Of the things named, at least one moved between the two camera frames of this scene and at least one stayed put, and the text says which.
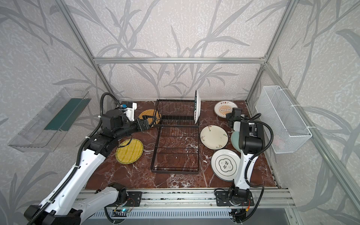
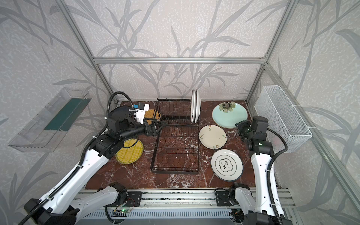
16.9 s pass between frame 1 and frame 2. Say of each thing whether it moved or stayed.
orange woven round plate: stayed
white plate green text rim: stayed
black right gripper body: moved
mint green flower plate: moved
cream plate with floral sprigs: stayed
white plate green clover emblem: stayed
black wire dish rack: stayed
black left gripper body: moved
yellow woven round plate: stayed
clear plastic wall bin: stayed
